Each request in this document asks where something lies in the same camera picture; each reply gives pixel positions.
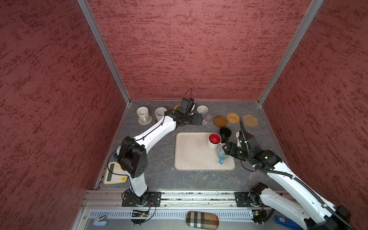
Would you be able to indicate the brown cork round coaster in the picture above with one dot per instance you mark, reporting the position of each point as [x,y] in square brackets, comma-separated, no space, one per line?
[220,121]

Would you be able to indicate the small stapler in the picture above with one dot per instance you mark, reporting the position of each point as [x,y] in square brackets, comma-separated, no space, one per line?
[100,221]

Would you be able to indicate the aluminium rail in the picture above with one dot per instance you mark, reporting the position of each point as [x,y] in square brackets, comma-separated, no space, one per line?
[170,199]

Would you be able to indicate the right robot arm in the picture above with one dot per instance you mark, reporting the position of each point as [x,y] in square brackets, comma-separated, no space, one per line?
[309,210]

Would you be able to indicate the lavender handle mug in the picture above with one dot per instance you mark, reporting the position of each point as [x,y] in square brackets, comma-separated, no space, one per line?
[202,109]

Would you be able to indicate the right circuit board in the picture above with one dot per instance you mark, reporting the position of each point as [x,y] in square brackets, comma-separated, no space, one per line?
[259,215]

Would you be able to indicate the cream white mug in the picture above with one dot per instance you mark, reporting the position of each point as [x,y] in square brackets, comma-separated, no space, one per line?
[143,113]

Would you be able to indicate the left circuit board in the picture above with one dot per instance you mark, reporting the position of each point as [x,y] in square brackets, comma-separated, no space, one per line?
[140,214]

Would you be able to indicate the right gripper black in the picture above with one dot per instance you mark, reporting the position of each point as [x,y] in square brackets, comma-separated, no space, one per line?
[230,149]

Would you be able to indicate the beige spiral round coaster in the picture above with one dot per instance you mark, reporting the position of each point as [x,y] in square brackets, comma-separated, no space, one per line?
[141,122]

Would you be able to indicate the brown wooden flower coaster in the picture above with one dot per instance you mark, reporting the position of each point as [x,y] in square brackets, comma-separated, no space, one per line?
[250,120]

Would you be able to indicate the blue tool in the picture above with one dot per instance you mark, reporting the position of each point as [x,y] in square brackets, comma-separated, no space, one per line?
[288,223]

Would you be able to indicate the cream calculator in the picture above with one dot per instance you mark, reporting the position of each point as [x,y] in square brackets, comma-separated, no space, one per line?
[114,174]

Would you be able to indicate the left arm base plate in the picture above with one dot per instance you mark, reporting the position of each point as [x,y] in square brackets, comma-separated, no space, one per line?
[129,199]

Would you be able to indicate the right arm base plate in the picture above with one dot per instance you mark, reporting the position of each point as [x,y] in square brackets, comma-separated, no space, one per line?
[243,199]

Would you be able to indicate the plaid glasses case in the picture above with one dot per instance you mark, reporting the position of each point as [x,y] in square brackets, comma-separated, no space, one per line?
[202,220]

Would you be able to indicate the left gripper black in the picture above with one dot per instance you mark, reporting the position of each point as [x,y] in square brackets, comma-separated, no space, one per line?
[194,118]

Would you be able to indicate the red inside white mug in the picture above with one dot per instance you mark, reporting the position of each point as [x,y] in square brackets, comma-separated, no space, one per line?
[213,141]

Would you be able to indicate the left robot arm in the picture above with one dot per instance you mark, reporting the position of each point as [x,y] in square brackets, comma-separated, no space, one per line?
[133,152]

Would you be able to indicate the white speckled mug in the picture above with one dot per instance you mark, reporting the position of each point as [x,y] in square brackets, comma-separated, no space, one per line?
[160,113]

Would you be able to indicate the black mug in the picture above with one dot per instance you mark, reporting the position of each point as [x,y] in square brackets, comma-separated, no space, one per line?
[225,134]

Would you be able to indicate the beige rectangular tray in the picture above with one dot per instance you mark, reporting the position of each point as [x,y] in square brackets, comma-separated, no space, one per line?
[192,153]

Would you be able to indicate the light blue mug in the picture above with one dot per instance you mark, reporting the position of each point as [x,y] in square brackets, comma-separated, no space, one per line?
[222,155]

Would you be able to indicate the pink flower coaster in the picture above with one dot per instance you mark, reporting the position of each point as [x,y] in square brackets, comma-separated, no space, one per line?
[206,119]

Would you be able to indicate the circuit board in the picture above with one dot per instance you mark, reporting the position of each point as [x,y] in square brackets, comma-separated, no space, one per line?
[259,215]
[140,214]

